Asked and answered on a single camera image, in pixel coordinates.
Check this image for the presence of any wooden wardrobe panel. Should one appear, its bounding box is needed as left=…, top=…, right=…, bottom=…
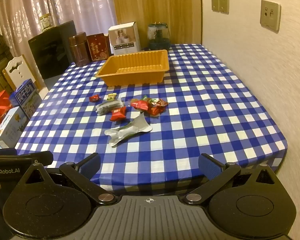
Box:
left=110, top=0, right=203, bottom=46

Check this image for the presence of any orange plastic tray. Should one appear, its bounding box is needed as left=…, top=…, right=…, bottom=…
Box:
left=95, top=49, right=169, bottom=87

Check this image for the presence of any blue milk carton box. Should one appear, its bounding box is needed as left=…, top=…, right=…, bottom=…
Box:
left=9, top=79, right=43, bottom=120

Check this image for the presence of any white chair back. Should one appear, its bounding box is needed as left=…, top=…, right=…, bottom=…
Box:
left=2, top=54, right=37, bottom=92

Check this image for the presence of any dark red printed pouch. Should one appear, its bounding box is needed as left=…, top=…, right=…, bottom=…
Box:
left=86, top=33, right=110, bottom=62

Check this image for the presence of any red square snack packet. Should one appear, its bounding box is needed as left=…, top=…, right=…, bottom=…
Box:
left=110, top=107, right=127, bottom=122

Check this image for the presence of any brown metal canister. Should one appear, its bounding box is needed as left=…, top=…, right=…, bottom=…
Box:
left=69, top=32, right=90, bottom=67

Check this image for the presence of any green glass jar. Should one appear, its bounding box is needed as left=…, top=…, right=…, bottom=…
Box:
left=147, top=22, right=171, bottom=51

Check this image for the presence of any light blue milk box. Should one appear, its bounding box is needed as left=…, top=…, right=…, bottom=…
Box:
left=0, top=106, right=29, bottom=149

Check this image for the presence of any silver snack wrapper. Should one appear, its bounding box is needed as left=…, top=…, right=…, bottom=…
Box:
left=104, top=112, right=153, bottom=147

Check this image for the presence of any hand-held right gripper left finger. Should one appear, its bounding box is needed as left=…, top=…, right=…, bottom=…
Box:
left=19, top=152, right=118, bottom=205

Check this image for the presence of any glass jar with gold lid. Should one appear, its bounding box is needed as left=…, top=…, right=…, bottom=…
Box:
left=39, top=14, right=53, bottom=33

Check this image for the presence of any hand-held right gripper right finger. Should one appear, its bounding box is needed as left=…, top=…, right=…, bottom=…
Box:
left=184, top=153, right=280, bottom=204

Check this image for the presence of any long red snack packet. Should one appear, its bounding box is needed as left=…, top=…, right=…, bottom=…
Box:
left=130, top=99, right=151, bottom=111

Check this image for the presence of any pale patterned curtain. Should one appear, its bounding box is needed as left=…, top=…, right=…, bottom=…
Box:
left=0, top=0, right=118, bottom=63

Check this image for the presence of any blue checked tablecloth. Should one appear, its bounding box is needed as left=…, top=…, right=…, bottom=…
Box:
left=16, top=44, right=288, bottom=196

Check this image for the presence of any grey green seaweed packet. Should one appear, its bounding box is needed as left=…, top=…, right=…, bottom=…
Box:
left=95, top=99, right=124, bottom=116

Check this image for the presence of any white product box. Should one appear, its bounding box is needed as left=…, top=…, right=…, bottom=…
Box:
left=108, top=22, right=142, bottom=56

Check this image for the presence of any black glossy appliance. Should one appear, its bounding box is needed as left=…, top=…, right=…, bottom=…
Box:
left=28, top=20, right=77, bottom=79

